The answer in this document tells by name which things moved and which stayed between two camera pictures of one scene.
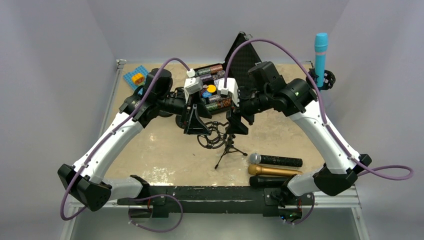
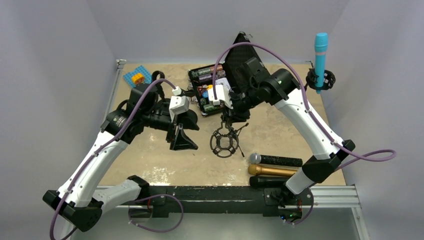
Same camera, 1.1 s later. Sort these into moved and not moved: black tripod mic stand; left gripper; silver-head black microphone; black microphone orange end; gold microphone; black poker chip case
Moved: black tripod mic stand; left gripper
Not moved: gold microphone; black poker chip case; silver-head black microphone; black microphone orange end
